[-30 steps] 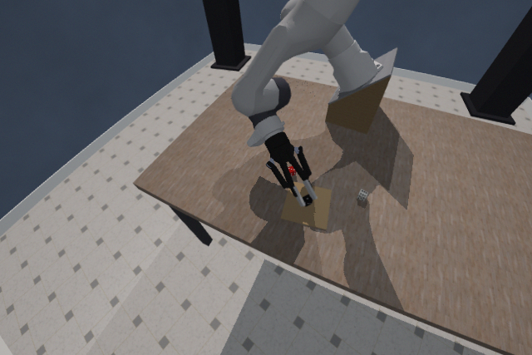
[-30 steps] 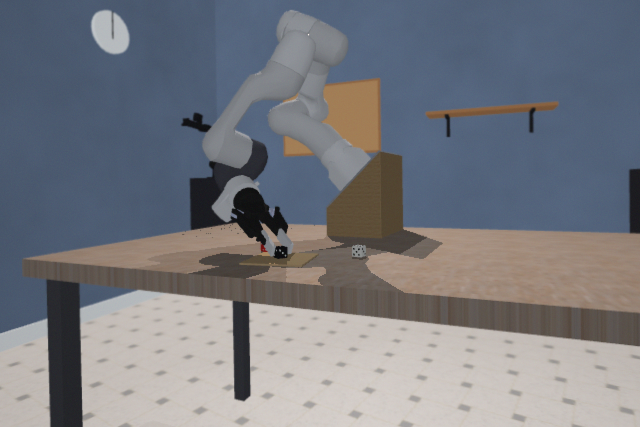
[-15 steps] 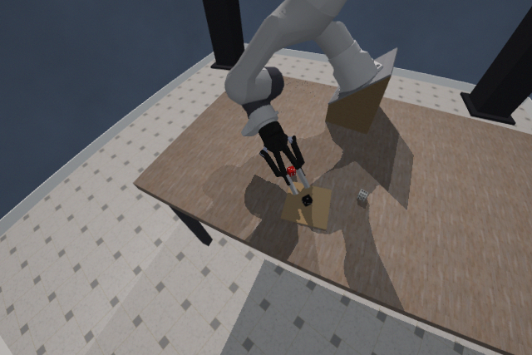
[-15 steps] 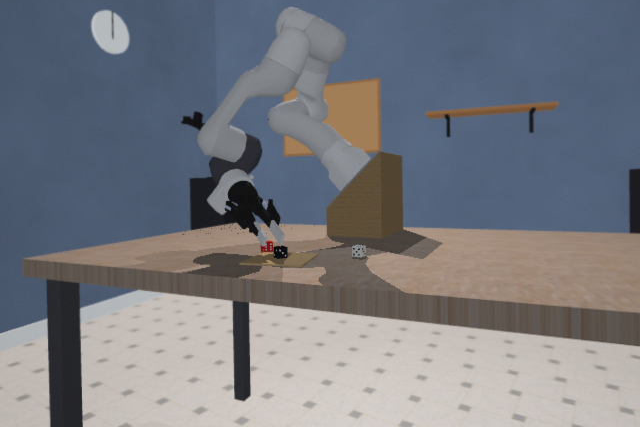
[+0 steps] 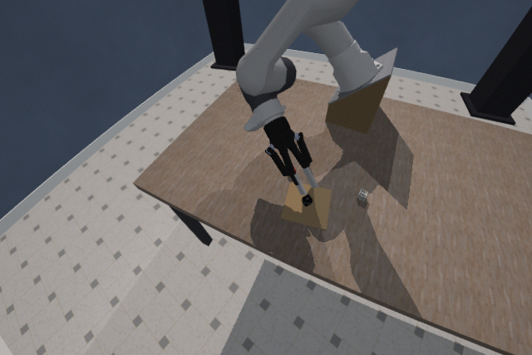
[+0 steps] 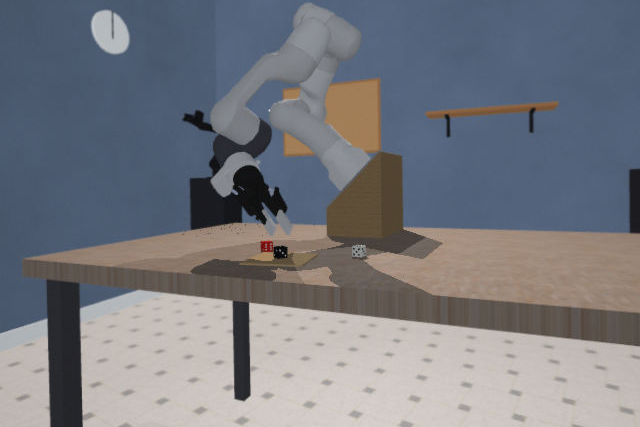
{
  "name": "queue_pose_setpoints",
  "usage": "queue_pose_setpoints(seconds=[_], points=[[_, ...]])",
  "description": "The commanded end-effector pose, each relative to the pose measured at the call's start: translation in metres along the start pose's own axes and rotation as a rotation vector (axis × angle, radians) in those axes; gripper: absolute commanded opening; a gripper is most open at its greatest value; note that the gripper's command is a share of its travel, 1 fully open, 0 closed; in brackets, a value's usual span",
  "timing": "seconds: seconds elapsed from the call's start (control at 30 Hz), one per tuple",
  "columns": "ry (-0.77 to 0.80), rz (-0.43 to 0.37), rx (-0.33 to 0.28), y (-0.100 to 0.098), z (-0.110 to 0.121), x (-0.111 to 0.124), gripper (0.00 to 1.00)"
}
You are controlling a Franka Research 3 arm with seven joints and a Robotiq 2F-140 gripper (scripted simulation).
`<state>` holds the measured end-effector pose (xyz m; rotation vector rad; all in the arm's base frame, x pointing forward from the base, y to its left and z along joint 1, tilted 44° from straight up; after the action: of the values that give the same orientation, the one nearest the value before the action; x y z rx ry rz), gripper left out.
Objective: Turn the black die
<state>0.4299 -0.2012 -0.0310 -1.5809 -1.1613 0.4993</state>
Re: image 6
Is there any tan square mat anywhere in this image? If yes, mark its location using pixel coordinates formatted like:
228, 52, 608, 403
239, 252, 319, 267

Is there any white die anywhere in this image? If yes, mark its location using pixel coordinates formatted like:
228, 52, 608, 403
352, 245, 366, 257

